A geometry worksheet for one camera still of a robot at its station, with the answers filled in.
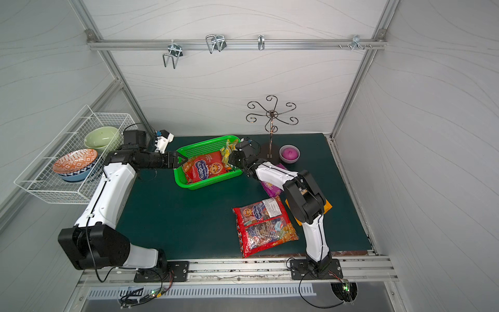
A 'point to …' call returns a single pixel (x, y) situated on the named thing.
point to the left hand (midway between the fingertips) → (181, 159)
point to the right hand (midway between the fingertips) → (229, 154)
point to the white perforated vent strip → (117, 291)
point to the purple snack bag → (271, 190)
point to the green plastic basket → (203, 147)
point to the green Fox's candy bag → (230, 146)
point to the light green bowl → (103, 138)
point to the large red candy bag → (263, 225)
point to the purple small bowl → (289, 153)
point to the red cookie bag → (204, 166)
